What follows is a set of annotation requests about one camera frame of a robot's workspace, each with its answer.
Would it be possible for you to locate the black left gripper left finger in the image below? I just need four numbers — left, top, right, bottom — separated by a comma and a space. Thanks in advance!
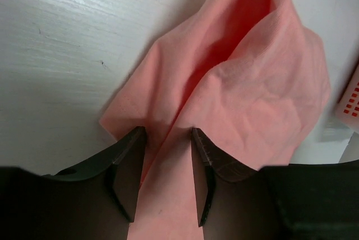
1, 126, 146, 239

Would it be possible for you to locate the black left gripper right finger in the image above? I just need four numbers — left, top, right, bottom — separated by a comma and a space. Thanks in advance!
191, 128, 358, 239

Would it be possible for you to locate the pink t-shirt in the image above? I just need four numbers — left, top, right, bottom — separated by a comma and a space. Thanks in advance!
100, 0, 330, 239

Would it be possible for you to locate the white plastic basket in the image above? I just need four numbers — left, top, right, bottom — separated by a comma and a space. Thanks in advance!
321, 60, 358, 142

